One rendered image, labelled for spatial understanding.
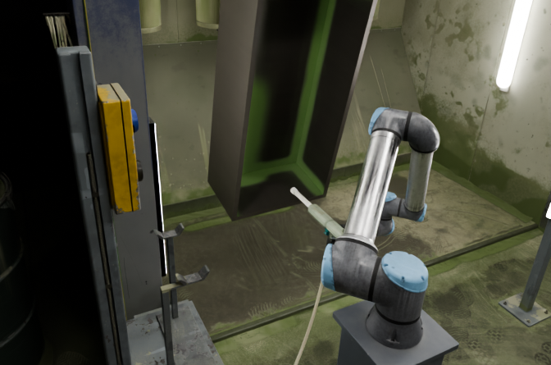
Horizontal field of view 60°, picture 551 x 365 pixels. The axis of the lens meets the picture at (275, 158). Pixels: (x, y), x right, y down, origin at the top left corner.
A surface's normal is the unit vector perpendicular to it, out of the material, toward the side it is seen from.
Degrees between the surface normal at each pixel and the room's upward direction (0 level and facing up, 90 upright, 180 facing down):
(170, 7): 90
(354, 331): 0
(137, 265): 90
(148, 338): 0
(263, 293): 0
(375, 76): 57
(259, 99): 101
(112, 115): 90
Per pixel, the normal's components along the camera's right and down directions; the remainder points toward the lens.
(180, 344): 0.04, -0.90
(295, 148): 0.47, 0.57
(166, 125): 0.41, -0.15
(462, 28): -0.89, 0.17
